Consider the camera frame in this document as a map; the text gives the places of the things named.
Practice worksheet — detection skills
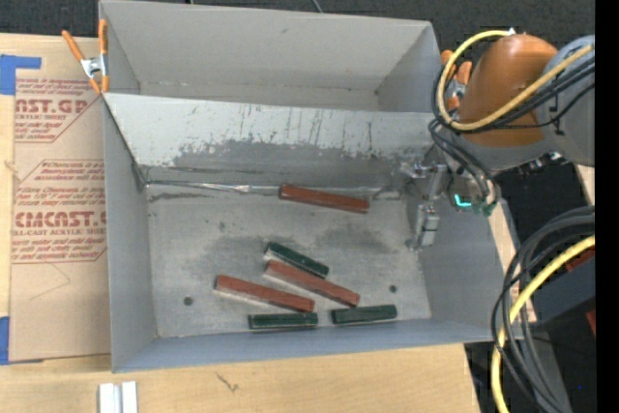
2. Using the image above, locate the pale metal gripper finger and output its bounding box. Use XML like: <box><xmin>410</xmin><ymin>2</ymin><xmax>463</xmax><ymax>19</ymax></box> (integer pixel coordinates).
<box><xmin>398</xmin><ymin>162</ymin><xmax>437</xmax><ymax>180</ymax></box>
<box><xmin>408</xmin><ymin>202</ymin><xmax>442</xmax><ymax>251</ymax></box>

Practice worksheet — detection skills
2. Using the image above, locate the red-brown flat block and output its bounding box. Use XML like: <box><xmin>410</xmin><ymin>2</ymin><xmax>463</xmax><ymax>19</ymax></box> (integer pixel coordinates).
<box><xmin>263</xmin><ymin>258</ymin><xmax>362</xmax><ymax>309</ymax></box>
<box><xmin>213</xmin><ymin>274</ymin><xmax>317</xmax><ymax>313</ymax></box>
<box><xmin>278</xmin><ymin>183</ymin><xmax>371</xmax><ymax>215</ymax></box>

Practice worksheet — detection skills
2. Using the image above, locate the dark green flat block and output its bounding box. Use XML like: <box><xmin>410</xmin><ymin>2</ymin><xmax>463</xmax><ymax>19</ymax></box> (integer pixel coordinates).
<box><xmin>263</xmin><ymin>241</ymin><xmax>331</xmax><ymax>280</ymax></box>
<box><xmin>330</xmin><ymin>304</ymin><xmax>399</xmax><ymax>326</ymax></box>
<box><xmin>247</xmin><ymin>311</ymin><xmax>320</xmax><ymax>332</ymax></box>

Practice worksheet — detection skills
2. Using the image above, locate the grey metal bin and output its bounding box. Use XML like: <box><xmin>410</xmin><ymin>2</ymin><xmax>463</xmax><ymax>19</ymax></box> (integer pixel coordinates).
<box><xmin>98</xmin><ymin>0</ymin><xmax>526</xmax><ymax>374</ymax></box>

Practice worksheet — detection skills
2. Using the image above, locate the brown cardboard board, red print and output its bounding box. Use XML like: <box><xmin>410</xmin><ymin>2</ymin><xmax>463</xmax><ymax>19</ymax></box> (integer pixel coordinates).
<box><xmin>0</xmin><ymin>32</ymin><xmax>115</xmax><ymax>365</ymax></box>

